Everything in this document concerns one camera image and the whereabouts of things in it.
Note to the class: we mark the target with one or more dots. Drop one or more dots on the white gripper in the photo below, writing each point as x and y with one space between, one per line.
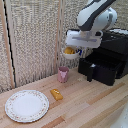
83 39

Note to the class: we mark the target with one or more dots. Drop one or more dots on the small white bowl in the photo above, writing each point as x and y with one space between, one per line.
70 56

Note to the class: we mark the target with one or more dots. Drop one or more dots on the yellow food piece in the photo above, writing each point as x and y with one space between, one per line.
69 50

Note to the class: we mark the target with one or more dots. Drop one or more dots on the pink cup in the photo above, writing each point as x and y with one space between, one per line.
63 74

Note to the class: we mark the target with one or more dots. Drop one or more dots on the wide woven screen panel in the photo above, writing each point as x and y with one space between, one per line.
33 40

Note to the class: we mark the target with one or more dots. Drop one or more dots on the orange food piece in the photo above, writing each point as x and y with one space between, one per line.
56 94

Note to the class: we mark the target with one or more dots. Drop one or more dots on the white floral rim plate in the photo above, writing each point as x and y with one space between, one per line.
26 106

